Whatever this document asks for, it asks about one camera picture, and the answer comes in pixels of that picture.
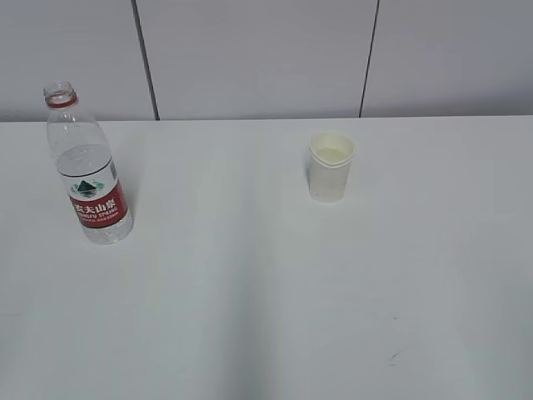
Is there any white paper cup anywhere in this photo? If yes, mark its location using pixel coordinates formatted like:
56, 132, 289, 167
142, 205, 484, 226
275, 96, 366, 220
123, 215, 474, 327
309, 131, 356, 168
308, 148, 351, 203

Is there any clear red-label water bottle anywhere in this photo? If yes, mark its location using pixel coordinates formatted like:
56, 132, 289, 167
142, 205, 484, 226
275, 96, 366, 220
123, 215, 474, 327
43, 82, 133, 245

